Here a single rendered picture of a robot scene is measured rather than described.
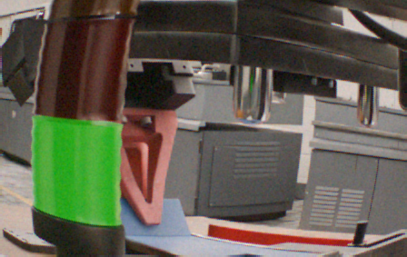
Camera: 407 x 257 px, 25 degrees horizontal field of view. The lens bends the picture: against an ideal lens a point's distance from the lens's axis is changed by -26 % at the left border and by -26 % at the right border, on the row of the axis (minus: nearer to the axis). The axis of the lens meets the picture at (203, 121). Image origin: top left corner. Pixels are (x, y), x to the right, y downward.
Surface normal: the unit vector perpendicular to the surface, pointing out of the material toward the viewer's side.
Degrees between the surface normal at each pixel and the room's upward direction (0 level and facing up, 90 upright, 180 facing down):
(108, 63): 76
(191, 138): 90
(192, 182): 90
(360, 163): 90
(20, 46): 91
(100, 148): 104
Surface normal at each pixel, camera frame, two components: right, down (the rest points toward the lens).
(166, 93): -0.72, -0.01
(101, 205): 0.65, -0.15
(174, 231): 0.64, -0.41
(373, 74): 0.69, 0.10
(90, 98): 0.43, -0.16
